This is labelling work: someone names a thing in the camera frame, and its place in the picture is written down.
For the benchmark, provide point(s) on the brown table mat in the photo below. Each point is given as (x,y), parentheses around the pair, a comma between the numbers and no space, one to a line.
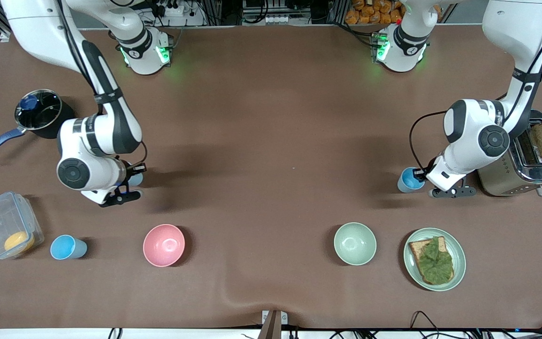
(271,117)

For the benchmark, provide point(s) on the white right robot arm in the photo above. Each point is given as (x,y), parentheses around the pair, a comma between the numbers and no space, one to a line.
(111,127)

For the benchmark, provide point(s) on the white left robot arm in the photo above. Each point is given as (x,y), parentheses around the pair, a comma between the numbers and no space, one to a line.
(478,132)

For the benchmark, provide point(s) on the pink bowl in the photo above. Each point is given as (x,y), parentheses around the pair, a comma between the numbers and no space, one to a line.
(163,245)

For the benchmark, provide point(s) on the metal camera mount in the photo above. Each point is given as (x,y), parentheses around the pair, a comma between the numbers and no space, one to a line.
(273,325)

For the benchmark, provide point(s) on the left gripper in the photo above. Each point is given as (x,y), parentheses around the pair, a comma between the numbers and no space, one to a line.
(422,174)

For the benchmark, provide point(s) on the pale green bowl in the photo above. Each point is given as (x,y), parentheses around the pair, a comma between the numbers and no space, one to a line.
(354,244)

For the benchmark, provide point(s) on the aluminium frame rack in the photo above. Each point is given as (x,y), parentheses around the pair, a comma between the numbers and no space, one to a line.
(214,12)

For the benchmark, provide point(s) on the blue plastic cup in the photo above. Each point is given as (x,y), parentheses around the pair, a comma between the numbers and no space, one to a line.
(408,180)
(66,247)
(135,180)

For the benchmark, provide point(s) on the orange round food piece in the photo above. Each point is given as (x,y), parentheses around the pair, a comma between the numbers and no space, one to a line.
(19,242)

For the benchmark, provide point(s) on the white power strip with plugs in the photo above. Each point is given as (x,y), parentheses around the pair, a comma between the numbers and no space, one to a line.
(174,10)

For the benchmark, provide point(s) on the white socket strip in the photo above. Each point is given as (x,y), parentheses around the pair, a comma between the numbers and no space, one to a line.
(278,20)

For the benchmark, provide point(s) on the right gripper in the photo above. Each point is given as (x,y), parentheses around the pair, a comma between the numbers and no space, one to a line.
(132,168)

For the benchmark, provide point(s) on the bag of orange buns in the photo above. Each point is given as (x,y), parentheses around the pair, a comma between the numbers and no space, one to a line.
(370,12)

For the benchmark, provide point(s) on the beige chrome toaster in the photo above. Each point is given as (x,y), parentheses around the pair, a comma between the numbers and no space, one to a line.
(501,186)

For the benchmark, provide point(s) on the glass lid with blue knob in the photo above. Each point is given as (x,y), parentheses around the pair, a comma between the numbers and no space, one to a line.
(40,110)

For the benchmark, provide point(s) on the green lettuce leaf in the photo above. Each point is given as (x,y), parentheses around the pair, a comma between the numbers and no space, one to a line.
(436,263)

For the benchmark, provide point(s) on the pale green plate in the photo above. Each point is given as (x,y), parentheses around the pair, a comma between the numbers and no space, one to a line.
(459,261)

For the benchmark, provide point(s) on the brown bread slice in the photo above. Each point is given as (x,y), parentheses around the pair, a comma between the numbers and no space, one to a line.
(416,249)

